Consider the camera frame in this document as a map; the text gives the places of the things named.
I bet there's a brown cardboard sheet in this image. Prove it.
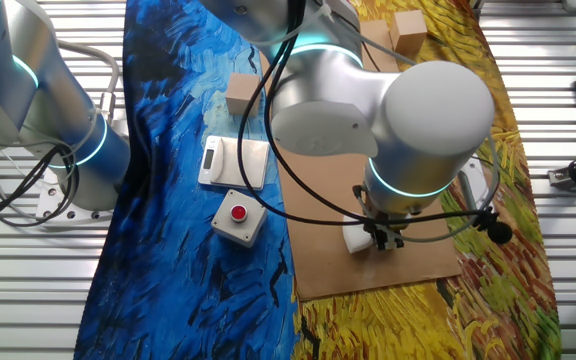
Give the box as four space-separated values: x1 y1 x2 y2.
259 19 464 302

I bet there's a white sponge block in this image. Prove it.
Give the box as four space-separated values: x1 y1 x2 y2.
341 215 375 255

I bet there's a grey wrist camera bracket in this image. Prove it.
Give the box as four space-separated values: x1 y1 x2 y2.
455 158 492 211

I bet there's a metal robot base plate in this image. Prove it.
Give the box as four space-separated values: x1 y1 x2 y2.
35 167 114 224

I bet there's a wooden block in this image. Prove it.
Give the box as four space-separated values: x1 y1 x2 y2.
225 72 263 118
389 8 429 56

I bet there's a silver kitchen scale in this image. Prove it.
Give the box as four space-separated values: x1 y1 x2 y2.
197 134 272 191

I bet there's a black round cable connector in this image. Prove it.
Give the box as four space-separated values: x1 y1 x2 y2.
485 219 514 246

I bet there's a grey box red button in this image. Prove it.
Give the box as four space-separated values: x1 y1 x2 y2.
210 188 269 249

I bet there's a blue yellow painted tablecloth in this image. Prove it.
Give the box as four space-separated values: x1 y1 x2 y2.
72 0 564 360

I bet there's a black base cable bundle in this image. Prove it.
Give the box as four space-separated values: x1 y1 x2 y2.
0 144 80 229

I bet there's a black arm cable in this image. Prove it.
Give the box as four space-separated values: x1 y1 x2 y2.
236 0 494 227

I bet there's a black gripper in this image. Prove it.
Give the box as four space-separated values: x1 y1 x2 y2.
362 209 409 251

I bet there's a thick grey base cable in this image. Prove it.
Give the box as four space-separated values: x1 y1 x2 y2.
57 39 122 126

